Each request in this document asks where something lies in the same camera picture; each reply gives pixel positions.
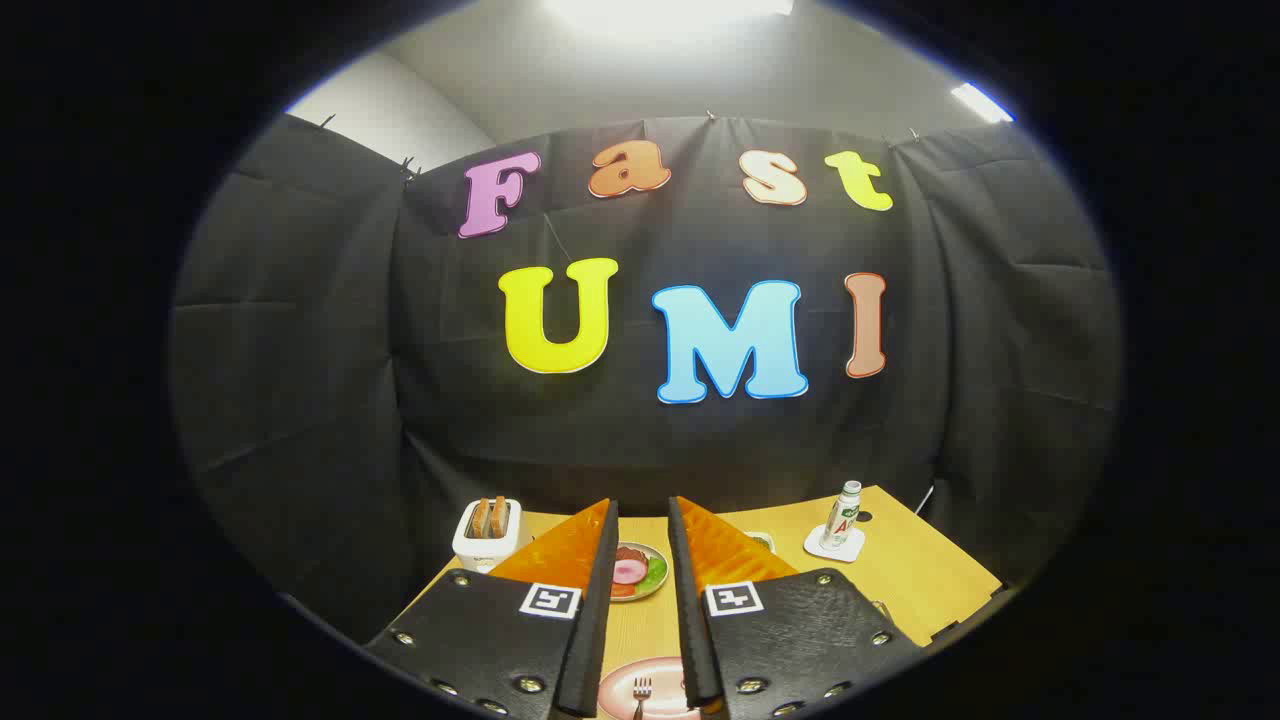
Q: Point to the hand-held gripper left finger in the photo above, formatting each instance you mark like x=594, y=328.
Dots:
x=598, y=620

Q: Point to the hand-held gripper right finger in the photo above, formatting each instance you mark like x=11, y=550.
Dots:
x=688, y=620

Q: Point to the white oval food plate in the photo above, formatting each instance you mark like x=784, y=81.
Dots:
x=655, y=590

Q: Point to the pink ham slice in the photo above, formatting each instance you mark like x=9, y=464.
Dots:
x=630, y=572

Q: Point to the green lettuce leaf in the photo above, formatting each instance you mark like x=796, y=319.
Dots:
x=656, y=572

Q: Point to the pink round plate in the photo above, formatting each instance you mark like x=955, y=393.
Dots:
x=660, y=680

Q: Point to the brown meat patty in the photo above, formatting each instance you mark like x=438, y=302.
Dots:
x=630, y=552

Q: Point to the white divided bean dish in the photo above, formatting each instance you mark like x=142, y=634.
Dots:
x=762, y=541

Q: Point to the white toaster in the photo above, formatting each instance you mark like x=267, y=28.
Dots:
x=485, y=550

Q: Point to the brown toast slice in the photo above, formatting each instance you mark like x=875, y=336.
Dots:
x=480, y=517
x=498, y=515

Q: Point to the white square coaster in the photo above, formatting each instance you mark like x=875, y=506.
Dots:
x=835, y=552

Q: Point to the white plastic drink bottle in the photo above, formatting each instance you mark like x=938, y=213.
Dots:
x=842, y=518

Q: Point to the small ceiling light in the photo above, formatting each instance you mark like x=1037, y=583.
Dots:
x=982, y=102

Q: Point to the large ceiling light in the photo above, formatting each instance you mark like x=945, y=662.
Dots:
x=665, y=8

